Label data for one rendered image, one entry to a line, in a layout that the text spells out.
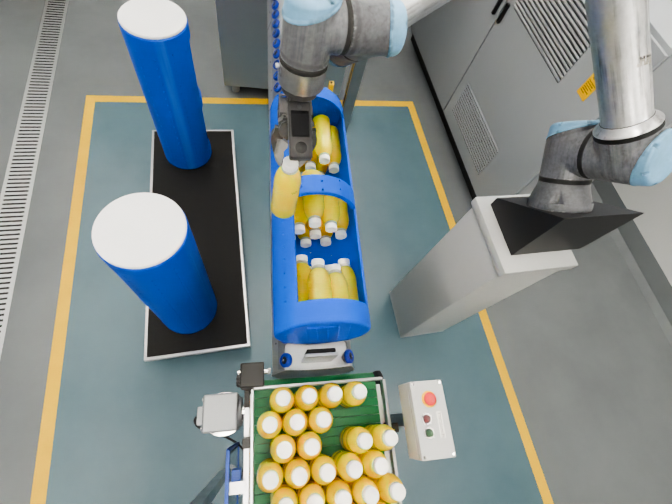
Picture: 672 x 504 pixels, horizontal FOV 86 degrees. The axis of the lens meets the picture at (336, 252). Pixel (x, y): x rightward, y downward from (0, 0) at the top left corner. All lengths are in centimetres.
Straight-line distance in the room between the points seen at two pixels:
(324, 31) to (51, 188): 241
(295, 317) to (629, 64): 100
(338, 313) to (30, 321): 189
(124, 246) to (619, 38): 141
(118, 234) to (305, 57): 86
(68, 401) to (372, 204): 211
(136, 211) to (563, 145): 136
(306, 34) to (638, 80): 81
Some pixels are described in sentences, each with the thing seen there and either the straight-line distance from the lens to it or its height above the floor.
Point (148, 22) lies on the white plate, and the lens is 201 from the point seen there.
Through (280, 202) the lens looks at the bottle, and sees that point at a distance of 96.
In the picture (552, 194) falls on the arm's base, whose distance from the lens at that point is 135.
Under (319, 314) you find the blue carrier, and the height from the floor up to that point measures 123.
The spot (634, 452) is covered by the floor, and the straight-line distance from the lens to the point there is 311.
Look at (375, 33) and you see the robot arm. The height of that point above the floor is 177.
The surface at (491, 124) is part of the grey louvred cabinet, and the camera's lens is 286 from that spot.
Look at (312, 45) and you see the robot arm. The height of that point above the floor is 175.
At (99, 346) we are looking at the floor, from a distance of 234.
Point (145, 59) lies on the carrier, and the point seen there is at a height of 92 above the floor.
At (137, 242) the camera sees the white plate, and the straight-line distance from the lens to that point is 129.
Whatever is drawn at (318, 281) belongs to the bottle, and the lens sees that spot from 103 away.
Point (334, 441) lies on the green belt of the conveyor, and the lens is 126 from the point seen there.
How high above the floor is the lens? 214
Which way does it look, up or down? 62 degrees down
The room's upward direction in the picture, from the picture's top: 23 degrees clockwise
